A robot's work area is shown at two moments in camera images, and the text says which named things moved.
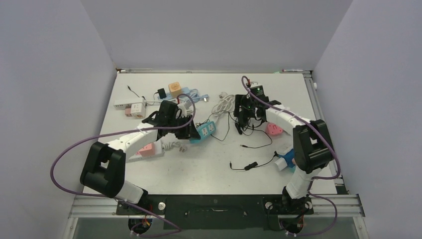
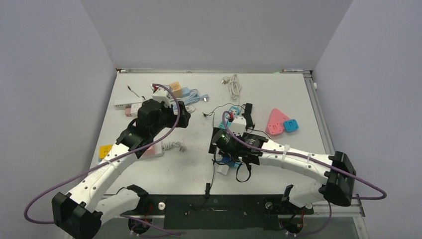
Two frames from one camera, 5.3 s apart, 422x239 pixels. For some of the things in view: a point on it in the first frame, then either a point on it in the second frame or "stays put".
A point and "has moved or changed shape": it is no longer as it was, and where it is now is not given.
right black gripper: x=242 y=100 → x=213 y=148
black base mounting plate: x=218 y=211 stays put
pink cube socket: x=148 y=151 stays put
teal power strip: x=203 y=131 has moved or changed shape
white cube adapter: x=138 y=110 stays put
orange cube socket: x=175 y=89 stays put
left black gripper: x=189 y=132 → x=183 y=117
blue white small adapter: x=285 y=160 has moved or changed shape
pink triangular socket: x=273 y=129 stays put
